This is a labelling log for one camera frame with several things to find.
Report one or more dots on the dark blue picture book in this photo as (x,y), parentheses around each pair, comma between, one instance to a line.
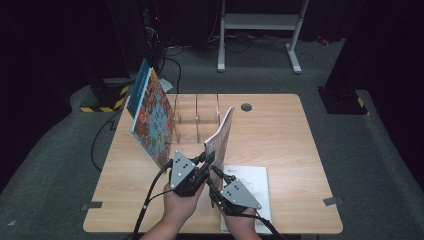
(138,90)

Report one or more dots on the dark equipment cabinet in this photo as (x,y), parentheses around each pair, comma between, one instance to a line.
(133,30)

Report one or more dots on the yellow black striped base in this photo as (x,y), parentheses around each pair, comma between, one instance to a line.
(343,101)
(106,96)

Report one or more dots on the purple and red book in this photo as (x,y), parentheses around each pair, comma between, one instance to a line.
(221,136)

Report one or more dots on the white paper scrap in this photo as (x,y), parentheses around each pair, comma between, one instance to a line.
(166,85)

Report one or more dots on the person's right hand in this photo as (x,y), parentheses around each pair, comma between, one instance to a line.
(241,228)

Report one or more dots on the light blue illustrated picture book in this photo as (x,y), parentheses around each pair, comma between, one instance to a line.
(155,123)

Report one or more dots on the white book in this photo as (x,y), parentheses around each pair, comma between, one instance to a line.
(258,180)

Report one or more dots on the clear acrylic book rack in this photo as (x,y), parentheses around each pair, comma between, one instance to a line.
(190,116)

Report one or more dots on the small red object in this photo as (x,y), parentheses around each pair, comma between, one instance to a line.
(322,40)

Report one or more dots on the white metal stand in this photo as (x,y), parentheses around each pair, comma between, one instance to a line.
(260,21)

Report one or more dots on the grey round table grommet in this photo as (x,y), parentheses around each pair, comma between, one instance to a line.
(246,107)

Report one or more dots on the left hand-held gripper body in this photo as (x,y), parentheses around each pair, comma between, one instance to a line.
(181,173)

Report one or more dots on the person's left hand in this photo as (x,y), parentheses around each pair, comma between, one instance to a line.
(181,208)

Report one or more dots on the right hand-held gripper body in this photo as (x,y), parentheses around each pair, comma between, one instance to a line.
(238,196)

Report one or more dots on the grey tape piece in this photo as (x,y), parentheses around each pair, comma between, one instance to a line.
(91,205)

